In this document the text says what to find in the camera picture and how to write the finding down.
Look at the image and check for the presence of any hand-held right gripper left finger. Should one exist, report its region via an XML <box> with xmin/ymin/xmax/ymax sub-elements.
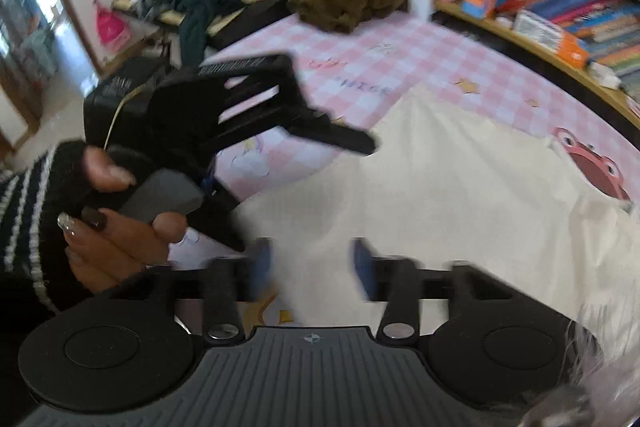
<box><xmin>130</xmin><ymin>239</ymin><xmax>273</xmax><ymax>344</ymax></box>

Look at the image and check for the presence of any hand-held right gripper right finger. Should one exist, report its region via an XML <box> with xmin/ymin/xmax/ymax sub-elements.
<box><xmin>352</xmin><ymin>241</ymin><xmax>511</xmax><ymax>345</ymax></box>

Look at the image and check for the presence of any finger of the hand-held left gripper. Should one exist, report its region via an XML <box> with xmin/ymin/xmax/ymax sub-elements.
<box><xmin>287</xmin><ymin>109</ymin><xmax>378</xmax><ymax>156</ymax></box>

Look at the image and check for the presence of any cream t-shirt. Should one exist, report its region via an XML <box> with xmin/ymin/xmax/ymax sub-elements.
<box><xmin>235</xmin><ymin>84</ymin><xmax>640</xmax><ymax>333</ymax></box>

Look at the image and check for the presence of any person's left hand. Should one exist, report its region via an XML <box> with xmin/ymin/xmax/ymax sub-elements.
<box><xmin>57</xmin><ymin>149</ymin><xmax>187</xmax><ymax>293</ymax></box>

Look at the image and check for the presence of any pink bag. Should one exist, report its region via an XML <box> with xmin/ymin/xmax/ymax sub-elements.
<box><xmin>95</xmin><ymin>4</ymin><xmax>133</xmax><ymax>52</ymax></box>

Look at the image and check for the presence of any white orange long box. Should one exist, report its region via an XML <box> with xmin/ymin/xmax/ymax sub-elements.
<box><xmin>512</xmin><ymin>9</ymin><xmax>591</xmax><ymax>68</ymax></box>

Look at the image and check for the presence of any pale fluffy fur trim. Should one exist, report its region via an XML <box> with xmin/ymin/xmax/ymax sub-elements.
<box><xmin>515</xmin><ymin>312</ymin><xmax>640</xmax><ymax>427</ymax></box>

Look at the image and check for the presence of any white charger adapter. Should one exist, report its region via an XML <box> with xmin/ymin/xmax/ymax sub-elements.
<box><xmin>587</xmin><ymin>62</ymin><xmax>623</xmax><ymax>90</ymax></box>

